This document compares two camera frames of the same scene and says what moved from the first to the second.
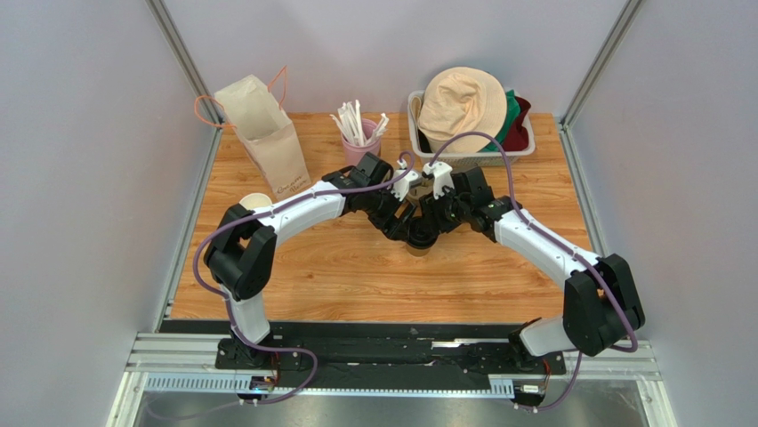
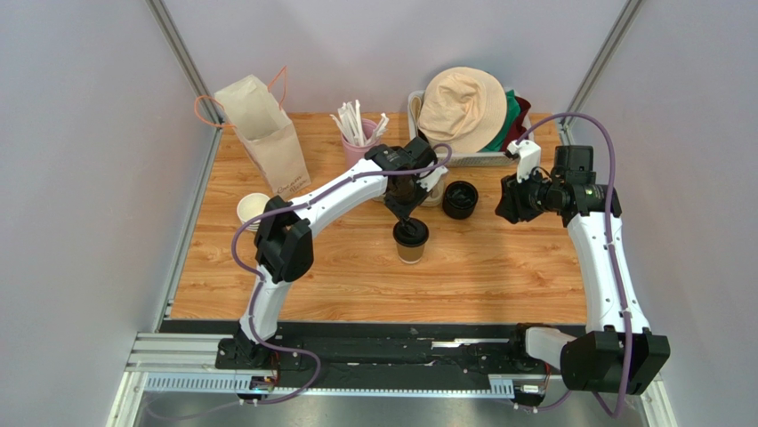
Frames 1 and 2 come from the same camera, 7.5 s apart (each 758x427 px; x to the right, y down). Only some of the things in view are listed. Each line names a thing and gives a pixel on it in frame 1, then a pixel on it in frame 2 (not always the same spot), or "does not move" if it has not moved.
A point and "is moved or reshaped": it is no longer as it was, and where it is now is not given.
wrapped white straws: [350, 120] does not move
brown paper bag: [269, 135] does not move
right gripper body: [440, 214] -> [511, 200]
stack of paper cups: [256, 200] does not move
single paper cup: [417, 252] is moved or reshaped
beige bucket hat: [466, 102] does not move
